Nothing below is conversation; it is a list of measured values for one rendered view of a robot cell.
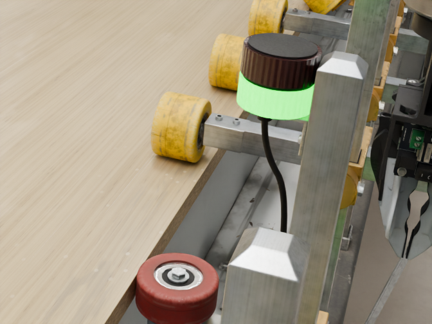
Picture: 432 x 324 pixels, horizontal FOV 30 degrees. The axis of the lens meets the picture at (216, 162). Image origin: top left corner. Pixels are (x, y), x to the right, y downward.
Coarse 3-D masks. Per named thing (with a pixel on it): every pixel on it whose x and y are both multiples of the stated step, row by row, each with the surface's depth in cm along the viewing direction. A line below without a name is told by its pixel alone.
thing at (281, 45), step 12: (252, 36) 62; (264, 36) 62; (276, 36) 63; (288, 36) 63; (252, 48) 60; (264, 48) 60; (276, 48) 60; (288, 48) 60; (300, 48) 61; (312, 48) 61; (264, 120) 63; (300, 120) 61; (264, 132) 64; (264, 144) 65; (300, 144) 62; (276, 168) 65; (276, 180) 66
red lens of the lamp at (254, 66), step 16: (320, 48) 62; (240, 64) 62; (256, 64) 59; (272, 64) 59; (288, 64) 59; (304, 64) 59; (256, 80) 60; (272, 80) 59; (288, 80) 59; (304, 80) 60
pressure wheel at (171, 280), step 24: (144, 264) 79; (168, 264) 80; (192, 264) 80; (144, 288) 76; (168, 288) 76; (192, 288) 76; (216, 288) 77; (144, 312) 77; (168, 312) 75; (192, 312) 76
